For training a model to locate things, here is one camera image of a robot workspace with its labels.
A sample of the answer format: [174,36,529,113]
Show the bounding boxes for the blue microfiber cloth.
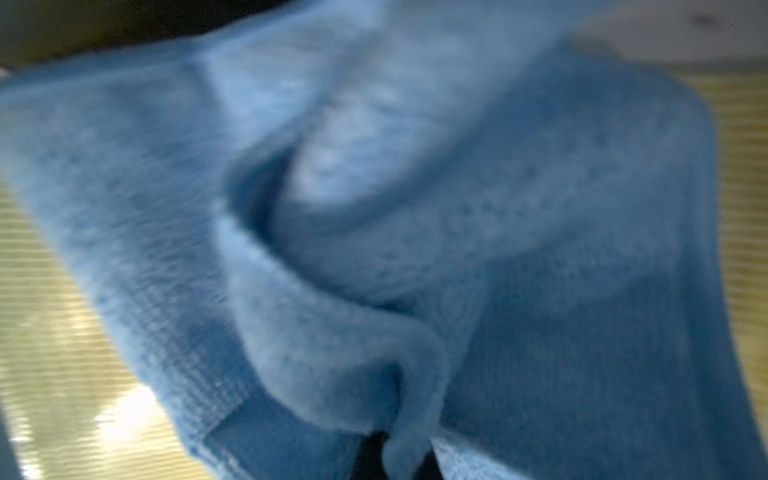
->
[1,1,767,479]

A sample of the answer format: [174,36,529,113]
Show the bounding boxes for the yellow mesh document bag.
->
[1,72,767,479]

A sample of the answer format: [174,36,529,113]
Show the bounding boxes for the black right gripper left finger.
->
[349,432,388,480]

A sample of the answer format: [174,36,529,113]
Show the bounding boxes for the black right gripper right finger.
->
[413,451,444,480]

